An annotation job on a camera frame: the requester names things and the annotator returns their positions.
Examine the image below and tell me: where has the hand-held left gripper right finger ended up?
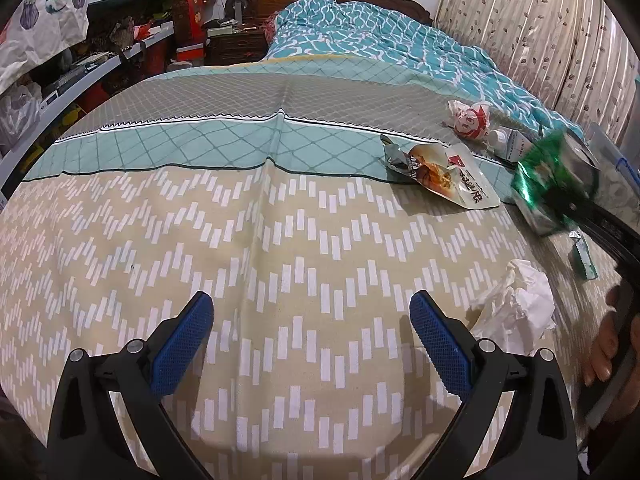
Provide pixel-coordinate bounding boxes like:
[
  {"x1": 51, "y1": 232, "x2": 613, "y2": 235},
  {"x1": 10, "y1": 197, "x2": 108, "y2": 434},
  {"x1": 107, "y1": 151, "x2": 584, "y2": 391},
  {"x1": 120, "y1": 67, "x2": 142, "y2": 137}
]
[{"x1": 409, "y1": 290, "x2": 583, "y2": 480}]

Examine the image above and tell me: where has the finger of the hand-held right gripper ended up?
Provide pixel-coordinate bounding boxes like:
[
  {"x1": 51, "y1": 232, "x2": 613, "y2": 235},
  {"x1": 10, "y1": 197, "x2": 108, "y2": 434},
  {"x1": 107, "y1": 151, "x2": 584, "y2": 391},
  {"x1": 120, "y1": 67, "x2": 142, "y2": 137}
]
[{"x1": 542, "y1": 187, "x2": 608, "y2": 226}]

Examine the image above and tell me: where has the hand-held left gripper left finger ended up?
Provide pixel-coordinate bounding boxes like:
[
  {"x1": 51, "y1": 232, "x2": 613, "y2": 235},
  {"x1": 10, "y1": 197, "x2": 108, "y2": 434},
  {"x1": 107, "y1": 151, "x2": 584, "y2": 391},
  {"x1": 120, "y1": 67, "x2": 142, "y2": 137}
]
[{"x1": 46, "y1": 291, "x2": 216, "y2": 480}]

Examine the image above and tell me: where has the small green wrapper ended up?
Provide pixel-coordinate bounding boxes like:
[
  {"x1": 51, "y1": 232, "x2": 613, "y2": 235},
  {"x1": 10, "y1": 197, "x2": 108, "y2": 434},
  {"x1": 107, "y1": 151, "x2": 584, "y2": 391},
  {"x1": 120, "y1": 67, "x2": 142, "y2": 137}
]
[{"x1": 569, "y1": 230, "x2": 599, "y2": 281}]

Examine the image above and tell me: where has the green foil packet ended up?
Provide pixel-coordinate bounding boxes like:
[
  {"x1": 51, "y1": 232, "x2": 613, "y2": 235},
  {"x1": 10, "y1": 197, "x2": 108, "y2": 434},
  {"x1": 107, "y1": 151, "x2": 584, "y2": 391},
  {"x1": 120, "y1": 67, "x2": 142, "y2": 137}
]
[{"x1": 510, "y1": 127, "x2": 603, "y2": 238}]

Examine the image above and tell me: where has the blue white carton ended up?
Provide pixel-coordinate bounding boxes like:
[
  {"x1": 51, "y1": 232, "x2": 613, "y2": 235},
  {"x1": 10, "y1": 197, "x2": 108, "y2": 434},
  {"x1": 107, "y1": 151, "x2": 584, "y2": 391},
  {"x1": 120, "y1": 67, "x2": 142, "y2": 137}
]
[{"x1": 500, "y1": 130, "x2": 535, "y2": 163}]

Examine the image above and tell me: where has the white tissue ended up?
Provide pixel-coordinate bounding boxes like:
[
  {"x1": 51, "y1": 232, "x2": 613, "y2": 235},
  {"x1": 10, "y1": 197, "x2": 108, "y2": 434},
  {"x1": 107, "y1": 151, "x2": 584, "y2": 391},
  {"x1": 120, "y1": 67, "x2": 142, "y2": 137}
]
[{"x1": 467, "y1": 258, "x2": 557, "y2": 358}]

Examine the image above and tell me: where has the silver snack pouch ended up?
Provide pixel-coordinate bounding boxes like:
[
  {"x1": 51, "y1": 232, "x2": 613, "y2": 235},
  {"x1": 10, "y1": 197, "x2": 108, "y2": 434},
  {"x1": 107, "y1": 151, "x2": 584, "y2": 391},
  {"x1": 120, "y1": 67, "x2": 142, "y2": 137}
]
[{"x1": 380, "y1": 135, "x2": 502, "y2": 210}]

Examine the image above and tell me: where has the red white wrapper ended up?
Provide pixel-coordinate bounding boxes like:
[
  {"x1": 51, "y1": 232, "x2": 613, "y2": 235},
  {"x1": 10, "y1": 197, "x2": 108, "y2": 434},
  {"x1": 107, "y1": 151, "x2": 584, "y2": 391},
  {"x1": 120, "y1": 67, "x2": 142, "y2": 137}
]
[{"x1": 441, "y1": 99, "x2": 492, "y2": 140}]

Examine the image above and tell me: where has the person's right hand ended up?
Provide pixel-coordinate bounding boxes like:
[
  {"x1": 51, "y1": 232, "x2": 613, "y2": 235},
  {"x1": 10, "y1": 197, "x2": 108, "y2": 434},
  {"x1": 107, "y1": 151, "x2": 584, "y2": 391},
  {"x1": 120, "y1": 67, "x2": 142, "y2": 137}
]
[{"x1": 582, "y1": 280, "x2": 632, "y2": 387}]

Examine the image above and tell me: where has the patterned bed sheet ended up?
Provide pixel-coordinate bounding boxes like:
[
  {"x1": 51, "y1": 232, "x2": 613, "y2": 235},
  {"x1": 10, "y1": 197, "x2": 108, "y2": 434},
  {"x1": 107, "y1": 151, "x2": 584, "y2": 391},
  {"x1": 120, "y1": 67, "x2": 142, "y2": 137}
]
[{"x1": 0, "y1": 55, "x2": 626, "y2": 480}]

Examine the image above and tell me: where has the leaf print curtain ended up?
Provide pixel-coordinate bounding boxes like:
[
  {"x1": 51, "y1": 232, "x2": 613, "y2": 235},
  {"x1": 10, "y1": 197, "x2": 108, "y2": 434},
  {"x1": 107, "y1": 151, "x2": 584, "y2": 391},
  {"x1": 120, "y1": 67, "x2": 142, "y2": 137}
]
[{"x1": 432, "y1": 0, "x2": 640, "y2": 146}]

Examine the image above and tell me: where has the teal patterned quilt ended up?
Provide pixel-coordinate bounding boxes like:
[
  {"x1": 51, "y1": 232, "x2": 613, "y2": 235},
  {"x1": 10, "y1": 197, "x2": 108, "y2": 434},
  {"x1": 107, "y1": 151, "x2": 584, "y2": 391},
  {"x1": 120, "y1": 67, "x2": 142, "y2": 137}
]
[{"x1": 265, "y1": 0, "x2": 586, "y2": 136}]

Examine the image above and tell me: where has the white plastic bag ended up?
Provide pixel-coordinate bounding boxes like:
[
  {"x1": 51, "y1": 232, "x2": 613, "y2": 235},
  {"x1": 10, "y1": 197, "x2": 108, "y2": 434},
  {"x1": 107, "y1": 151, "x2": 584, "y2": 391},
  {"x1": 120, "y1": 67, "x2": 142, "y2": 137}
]
[{"x1": 0, "y1": 82, "x2": 43, "y2": 155}]

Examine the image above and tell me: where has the grey shelving unit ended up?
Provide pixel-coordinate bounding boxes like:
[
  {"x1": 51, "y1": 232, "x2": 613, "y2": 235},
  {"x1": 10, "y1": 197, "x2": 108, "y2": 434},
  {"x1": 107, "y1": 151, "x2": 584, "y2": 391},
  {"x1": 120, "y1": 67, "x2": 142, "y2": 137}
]
[{"x1": 0, "y1": 0, "x2": 211, "y2": 196}]

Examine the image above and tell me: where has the dark wooden nightstand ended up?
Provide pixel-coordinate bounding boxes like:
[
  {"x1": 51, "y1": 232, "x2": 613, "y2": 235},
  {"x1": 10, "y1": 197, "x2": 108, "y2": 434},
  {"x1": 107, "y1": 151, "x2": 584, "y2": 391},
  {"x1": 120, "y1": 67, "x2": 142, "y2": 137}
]
[{"x1": 205, "y1": 22, "x2": 269, "y2": 66}]

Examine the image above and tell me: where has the red bag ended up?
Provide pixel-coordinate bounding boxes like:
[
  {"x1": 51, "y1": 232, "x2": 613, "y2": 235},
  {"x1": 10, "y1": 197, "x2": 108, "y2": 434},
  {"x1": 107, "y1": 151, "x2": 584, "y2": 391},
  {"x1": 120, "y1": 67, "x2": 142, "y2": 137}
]
[{"x1": 172, "y1": 0, "x2": 209, "y2": 63}]

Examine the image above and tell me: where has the floral print cloth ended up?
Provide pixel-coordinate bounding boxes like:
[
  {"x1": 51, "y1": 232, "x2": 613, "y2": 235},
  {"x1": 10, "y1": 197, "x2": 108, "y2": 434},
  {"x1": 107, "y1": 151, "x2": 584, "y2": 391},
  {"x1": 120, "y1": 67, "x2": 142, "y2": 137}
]
[{"x1": 0, "y1": 0, "x2": 93, "y2": 95}]

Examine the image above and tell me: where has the clear storage box blue handle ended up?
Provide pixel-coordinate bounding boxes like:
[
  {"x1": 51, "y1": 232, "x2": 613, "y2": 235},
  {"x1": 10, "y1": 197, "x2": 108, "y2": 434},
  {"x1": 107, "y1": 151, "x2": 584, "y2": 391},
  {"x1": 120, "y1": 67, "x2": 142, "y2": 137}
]
[{"x1": 585, "y1": 122, "x2": 640, "y2": 241}]

